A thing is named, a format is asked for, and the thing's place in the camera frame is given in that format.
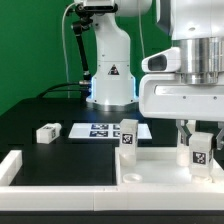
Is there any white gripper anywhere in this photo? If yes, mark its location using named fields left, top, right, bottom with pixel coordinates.
left=139, top=47, right=224, bottom=150

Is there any white square table top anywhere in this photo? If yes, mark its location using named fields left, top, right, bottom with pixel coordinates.
left=115, top=147, right=224, bottom=186

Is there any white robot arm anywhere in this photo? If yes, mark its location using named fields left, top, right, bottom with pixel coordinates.
left=74, top=0, right=224, bottom=150

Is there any white U-shaped obstacle fence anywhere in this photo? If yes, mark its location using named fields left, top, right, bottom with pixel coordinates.
left=0, top=150, right=224, bottom=211

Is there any white sheet with tag markers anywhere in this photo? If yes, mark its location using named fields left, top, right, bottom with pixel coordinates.
left=69, top=123, right=152, bottom=140

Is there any black cable bundle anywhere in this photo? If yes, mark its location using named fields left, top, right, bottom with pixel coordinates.
left=36, top=81, right=92, bottom=99

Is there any white hanging cable left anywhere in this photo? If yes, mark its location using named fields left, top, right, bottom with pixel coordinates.
left=61, top=2, right=76, bottom=99

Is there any grey camera on mount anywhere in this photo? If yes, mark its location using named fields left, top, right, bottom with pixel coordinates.
left=83, top=0, right=115, bottom=10

